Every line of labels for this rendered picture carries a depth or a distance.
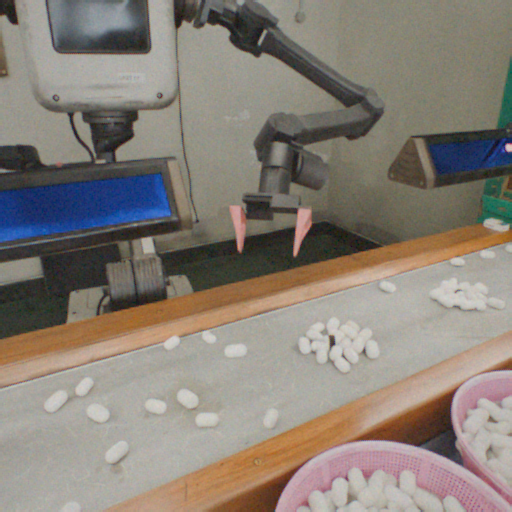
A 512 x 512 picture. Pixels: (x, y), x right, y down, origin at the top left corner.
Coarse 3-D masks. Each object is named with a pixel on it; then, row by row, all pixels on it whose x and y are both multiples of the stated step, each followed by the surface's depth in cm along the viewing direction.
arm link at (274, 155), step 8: (272, 144) 76; (280, 144) 76; (264, 152) 77; (272, 152) 76; (280, 152) 76; (288, 152) 76; (296, 152) 79; (264, 160) 77; (272, 160) 75; (280, 160) 75; (288, 160) 76; (296, 160) 79; (272, 168) 76; (288, 168) 76; (296, 168) 78
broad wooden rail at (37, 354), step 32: (480, 224) 131; (352, 256) 107; (384, 256) 107; (416, 256) 108; (448, 256) 112; (224, 288) 91; (256, 288) 91; (288, 288) 91; (320, 288) 94; (96, 320) 79; (128, 320) 79; (160, 320) 79; (192, 320) 81; (224, 320) 83; (0, 352) 70; (32, 352) 70; (64, 352) 71; (96, 352) 72; (128, 352) 74; (0, 384) 65
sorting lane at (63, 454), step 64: (256, 320) 84; (320, 320) 84; (384, 320) 84; (448, 320) 84; (64, 384) 66; (128, 384) 67; (192, 384) 67; (256, 384) 67; (320, 384) 67; (384, 384) 67; (0, 448) 55; (64, 448) 55; (192, 448) 55
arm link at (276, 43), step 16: (256, 16) 103; (272, 16) 106; (272, 32) 105; (240, 48) 109; (256, 48) 111; (272, 48) 108; (288, 48) 107; (288, 64) 109; (304, 64) 108; (320, 64) 109; (320, 80) 110; (336, 80) 109; (336, 96) 111; (352, 96) 110; (384, 112) 107; (368, 128) 108
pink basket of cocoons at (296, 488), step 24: (336, 456) 51; (360, 456) 52; (384, 456) 52; (432, 456) 50; (312, 480) 50; (456, 480) 49; (480, 480) 47; (288, 504) 46; (480, 504) 47; (504, 504) 44
